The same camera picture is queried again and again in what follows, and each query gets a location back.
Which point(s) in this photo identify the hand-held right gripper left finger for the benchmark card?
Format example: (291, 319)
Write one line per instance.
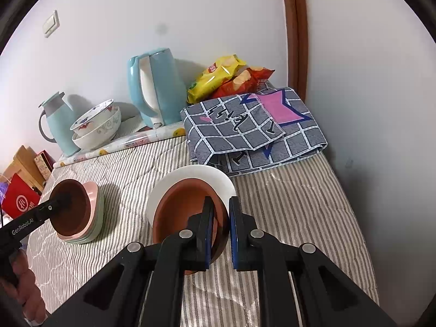
(208, 231)

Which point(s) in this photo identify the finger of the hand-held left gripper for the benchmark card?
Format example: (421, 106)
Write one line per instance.
(61, 202)

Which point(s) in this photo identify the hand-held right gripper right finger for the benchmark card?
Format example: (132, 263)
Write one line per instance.
(233, 231)

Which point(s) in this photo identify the small brown bowl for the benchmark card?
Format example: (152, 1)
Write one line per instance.
(73, 218)
(177, 207)

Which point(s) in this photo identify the pink plate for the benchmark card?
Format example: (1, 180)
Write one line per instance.
(93, 194)

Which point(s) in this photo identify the blue plate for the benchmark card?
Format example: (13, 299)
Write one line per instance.
(98, 216)

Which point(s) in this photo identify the large white bowl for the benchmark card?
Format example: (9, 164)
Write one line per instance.
(218, 180)

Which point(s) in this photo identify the person's left hand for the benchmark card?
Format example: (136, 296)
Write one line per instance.
(30, 289)

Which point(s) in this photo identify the red paper bag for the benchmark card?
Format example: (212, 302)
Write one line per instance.
(20, 197)

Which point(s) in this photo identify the patterned brown box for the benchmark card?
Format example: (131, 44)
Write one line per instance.
(44, 163)

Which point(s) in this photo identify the cardboard box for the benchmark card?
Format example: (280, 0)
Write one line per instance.
(25, 163)

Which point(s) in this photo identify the striped tablecloth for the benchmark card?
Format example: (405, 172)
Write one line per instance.
(306, 218)

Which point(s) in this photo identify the light blue thermos jug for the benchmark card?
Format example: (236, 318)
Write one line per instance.
(61, 126)

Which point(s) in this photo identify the white patterned bowl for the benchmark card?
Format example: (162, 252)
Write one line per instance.
(102, 131)

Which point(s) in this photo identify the floral white bowl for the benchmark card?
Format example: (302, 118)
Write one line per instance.
(90, 119)

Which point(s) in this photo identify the floral table cover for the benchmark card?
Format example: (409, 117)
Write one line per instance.
(136, 139)

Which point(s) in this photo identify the folded grey checked cloth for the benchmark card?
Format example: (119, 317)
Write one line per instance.
(252, 133)

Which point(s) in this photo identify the light blue electric kettle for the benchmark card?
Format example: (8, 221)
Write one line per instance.
(160, 88)

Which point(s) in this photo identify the yellow chip bag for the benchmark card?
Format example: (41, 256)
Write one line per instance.
(211, 80)

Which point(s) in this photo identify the red chip bag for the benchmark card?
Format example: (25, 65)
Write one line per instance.
(247, 78)

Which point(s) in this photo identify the white wall switch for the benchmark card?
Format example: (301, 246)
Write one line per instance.
(51, 24)

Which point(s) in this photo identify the brown door frame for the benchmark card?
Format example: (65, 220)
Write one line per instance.
(294, 30)

